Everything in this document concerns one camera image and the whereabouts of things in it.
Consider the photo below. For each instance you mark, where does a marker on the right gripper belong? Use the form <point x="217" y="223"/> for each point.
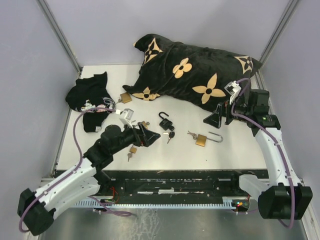
<point x="215" y="119"/>

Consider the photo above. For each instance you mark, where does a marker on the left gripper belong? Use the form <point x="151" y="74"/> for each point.
<point x="142" y="136"/>

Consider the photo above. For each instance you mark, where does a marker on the small brass padlock long shackle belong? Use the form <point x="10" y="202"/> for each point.
<point x="133" y="150"/>

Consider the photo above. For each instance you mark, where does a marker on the silver keys of small padlock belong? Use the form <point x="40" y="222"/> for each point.
<point x="129" y="156"/>

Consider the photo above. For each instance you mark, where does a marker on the medium brass padlock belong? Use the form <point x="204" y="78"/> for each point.
<point x="143" y="124"/>

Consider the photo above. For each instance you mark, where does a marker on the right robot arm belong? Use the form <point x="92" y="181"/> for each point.
<point x="284" y="197"/>

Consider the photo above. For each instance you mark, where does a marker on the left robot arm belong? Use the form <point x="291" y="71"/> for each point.
<point x="39" y="208"/>

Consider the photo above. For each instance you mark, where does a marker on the black padlock open shackle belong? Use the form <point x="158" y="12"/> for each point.
<point x="165" y="123"/>

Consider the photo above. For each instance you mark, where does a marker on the black-headed keys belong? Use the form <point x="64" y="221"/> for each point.
<point x="170" y="134"/>

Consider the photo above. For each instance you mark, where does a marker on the large brass padlock long shackle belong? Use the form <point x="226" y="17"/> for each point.
<point x="200" y="140"/>

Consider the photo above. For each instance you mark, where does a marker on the silver keys of large padlock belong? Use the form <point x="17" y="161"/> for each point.
<point x="194" y="135"/>

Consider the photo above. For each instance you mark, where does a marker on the brass padlock near pillow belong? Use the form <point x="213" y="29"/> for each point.
<point x="124" y="98"/>

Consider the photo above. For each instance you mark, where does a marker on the black floral pillow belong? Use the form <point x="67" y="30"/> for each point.
<point x="187" y="72"/>

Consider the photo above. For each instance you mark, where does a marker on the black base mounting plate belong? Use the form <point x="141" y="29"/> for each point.
<point x="191" y="184"/>

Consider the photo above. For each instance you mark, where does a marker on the black printed garment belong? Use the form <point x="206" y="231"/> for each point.
<point x="90" y="95"/>

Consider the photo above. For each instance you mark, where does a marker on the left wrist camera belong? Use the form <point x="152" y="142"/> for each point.
<point x="125" y="117"/>

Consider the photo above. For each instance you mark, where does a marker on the slotted cable duct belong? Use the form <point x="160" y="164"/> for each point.
<point x="166" y="202"/>

